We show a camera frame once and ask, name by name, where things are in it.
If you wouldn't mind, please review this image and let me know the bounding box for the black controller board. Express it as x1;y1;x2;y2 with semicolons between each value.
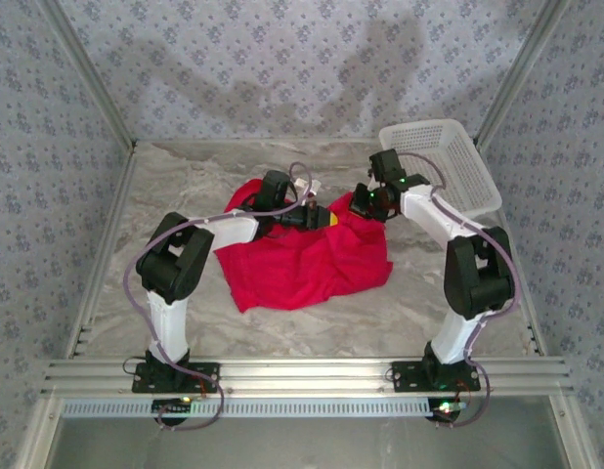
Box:
151;397;194;425
427;397;468;425

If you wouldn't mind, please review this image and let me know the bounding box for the aluminium corner post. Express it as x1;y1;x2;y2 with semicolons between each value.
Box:
476;0;573;147
36;0;138;149

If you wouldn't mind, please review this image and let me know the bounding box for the aluminium table side rail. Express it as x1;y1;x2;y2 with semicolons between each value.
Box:
65;145;138;359
477;144;548;357

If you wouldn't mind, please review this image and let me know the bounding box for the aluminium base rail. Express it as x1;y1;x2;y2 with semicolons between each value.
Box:
40;356;575;395

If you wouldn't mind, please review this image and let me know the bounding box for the white perforated plastic basket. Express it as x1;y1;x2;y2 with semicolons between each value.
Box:
377;118;503;220

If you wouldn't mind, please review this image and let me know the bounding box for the white slotted cable duct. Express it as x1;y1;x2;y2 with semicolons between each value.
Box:
61;397;432;419

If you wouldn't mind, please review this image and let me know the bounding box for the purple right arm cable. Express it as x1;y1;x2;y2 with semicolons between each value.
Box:
399;150;523;430

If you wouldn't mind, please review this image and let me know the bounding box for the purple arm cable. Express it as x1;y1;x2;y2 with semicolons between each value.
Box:
122;160;324;434
399;150;523;430

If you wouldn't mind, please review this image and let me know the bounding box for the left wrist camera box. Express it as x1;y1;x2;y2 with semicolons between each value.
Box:
292;176;324;197

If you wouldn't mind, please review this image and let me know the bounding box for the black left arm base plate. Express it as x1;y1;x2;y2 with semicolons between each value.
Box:
131;360;222;395

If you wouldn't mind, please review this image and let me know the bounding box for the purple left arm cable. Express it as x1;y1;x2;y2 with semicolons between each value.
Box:
122;160;324;434

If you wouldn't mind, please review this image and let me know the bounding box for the red t-shirt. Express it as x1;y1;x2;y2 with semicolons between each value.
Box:
214;178;394;315

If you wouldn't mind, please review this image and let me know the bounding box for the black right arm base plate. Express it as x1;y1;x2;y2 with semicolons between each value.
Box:
390;360;482;393

